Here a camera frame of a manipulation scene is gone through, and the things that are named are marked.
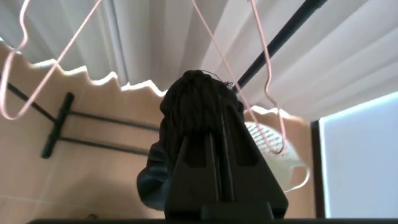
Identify black shorts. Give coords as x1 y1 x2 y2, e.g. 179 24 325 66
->
136 70 245 211

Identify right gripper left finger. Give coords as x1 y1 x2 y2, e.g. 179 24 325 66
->
164 132 223 220

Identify black clothes rack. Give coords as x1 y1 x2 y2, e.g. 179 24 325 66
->
0 0 329 160

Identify beige curtain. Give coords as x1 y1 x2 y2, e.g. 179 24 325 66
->
0 0 398 123

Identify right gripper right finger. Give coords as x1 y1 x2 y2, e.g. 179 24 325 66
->
217 100 289 219

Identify pink clothes hanger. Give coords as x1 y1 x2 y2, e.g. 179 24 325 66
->
0 0 104 121
190 0 287 156

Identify white laundry basket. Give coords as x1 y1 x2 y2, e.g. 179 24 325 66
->
244 120 311 194

